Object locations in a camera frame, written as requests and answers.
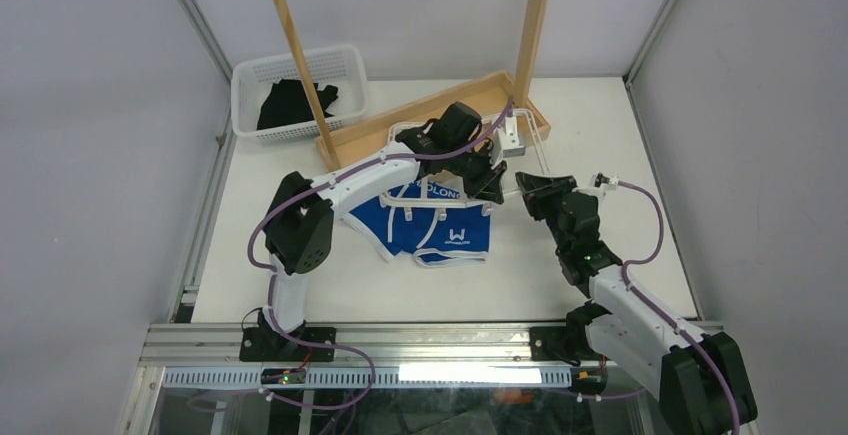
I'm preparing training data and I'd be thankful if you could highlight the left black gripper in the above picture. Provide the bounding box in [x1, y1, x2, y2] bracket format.
[444, 140, 506, 202]

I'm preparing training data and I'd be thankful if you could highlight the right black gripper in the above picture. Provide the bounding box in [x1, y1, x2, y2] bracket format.
[512, 173, 576, 254]

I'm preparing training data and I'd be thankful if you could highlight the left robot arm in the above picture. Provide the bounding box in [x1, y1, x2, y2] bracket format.
[239, 101, 513, 362]

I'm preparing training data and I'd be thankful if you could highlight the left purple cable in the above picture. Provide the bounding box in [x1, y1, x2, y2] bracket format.
[246, 95, 517, 435]

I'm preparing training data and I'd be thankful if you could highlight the white perforated plastic basket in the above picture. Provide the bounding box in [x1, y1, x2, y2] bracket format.
[231, 44, 370, 144]

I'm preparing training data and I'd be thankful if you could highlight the blue boxer underwear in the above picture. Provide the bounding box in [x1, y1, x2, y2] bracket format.
[342, 197, 492, 268]

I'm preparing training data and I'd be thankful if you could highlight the black garment in basket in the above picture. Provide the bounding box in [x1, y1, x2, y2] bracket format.
[257, 79, 314, 130]

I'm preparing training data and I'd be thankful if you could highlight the wooden hanger stand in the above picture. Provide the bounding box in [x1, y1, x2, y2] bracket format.
[272, 0, 551, 170]

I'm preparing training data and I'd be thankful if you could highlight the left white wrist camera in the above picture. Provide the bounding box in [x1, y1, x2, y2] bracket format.
[493, 115, 526, 161]

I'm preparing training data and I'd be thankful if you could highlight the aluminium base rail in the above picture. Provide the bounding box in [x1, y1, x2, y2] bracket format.
[137, 320, 737, 394]

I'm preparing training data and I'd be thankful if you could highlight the white plastic clip hanger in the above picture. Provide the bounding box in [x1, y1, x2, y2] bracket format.
[378, 108, 551, 220]

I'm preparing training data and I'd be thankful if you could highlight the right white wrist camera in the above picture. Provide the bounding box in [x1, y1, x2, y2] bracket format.
[576, 172, 620, 200]

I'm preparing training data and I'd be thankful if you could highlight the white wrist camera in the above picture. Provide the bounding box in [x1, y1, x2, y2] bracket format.
[493, 115, 526, 161]
[576, 172, 620, 200]

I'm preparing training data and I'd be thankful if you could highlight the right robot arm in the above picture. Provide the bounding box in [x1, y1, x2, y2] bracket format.
[515, 172, 759, 434]

